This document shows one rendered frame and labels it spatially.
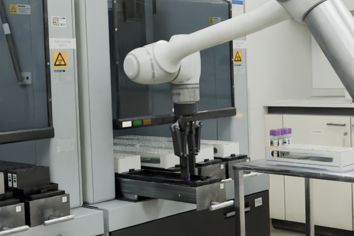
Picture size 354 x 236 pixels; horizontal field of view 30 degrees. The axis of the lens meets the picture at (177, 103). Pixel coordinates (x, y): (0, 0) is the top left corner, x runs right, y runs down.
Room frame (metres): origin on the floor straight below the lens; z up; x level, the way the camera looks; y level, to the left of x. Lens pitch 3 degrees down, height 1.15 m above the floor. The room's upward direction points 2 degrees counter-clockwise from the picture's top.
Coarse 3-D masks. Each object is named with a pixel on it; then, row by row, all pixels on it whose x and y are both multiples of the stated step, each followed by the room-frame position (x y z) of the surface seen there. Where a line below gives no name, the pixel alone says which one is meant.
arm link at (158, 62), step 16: (272, 0) 1.82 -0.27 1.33; (240, 16) 1.86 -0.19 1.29; (256, 16) 1.84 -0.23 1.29; (272, 16) 1.82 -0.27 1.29; (288, 16) 1.80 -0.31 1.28; (208, 32) 1.85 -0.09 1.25; (224, 32) 1.84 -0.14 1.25; (240, 32) 1.85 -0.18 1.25; (144, 48) 1.91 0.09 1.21; (160, 48) 1.89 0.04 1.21; (176, 48) 1.87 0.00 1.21; (192, 48) 1.86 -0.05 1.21; (128, 64) 1.90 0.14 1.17; (144, 64) 1.88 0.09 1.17; (160, 64) 1.88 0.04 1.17; (176, 64) 1.91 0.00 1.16; (144, 80) 1.90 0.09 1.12; (160, 80) 1.93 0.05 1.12
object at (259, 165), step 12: (324, 156) 2.35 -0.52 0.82; (240, 168) 2.22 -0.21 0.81; (252, 168) 2.19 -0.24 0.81; (264, 168) 2.15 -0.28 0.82; (276, 168) 2.12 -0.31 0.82; (288, 168) 2.12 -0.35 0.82; (300, 168) 2.11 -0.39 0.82; (240, 180) 2.24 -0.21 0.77; (312, 180) 2.54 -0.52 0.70; (336, 180) 1.96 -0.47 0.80; (348, 180) 1.93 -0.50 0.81; (240, 192) 2.23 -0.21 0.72; (312, 192) 2.54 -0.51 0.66; (240, 204) 2.23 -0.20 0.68; (312, 204) 2.54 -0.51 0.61; (240, 216) 2.23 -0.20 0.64; (312, 216) 2.54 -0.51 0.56; (240, 228) 2.23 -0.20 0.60; (312, 228) 2.54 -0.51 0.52
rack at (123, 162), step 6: (114, 156) 2.21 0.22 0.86; (120, 156) 2.21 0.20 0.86; (126, 156) 2.21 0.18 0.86; (132, 156) 2.20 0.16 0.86; (138, 156) 2.22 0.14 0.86; (114, 162) 2.17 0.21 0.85; (120, 162) 2.16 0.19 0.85; (126, 162) 2.18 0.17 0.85; (132, 162) 2.20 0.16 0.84; (138, 162) 2.22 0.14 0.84; (114, 168) 2.17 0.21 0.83; (120, 168) 2.16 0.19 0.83; (126, 168) 2.18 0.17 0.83; (132, 168) 2.20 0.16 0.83; (138, 168) 2.22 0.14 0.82
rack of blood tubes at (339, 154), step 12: (288, 144) 2.24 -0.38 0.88; (300, 144) 2.23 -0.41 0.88; (288, 156) 2.21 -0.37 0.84; (300, 156) 2.20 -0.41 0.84; (312, 156) 2.20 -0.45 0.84; (336, 156) 2.03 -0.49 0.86; (348, 156) 2.05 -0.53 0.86; (312, 168) 2.09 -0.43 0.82; (324, 168) 2.06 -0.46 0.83; (336, 168) 2.03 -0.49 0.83; (348, 168) 2.04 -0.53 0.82
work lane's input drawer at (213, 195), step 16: (128, 176) 2.12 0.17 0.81; (144, 176) 2.07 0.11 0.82; (160, 176) 2.14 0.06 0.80; (176, 176) 2.12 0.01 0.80; (192, 176) 2.07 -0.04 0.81; (208, 176) 2.03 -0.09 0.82; (128, 192) 2.10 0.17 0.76; (144, 192) 2.05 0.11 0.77; (160, 192) 2.00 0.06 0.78; (176, 192) 1.96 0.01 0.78; (192, 192) 1.91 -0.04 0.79; (208, 192) 1.94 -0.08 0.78; (224, 192) 1.99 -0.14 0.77
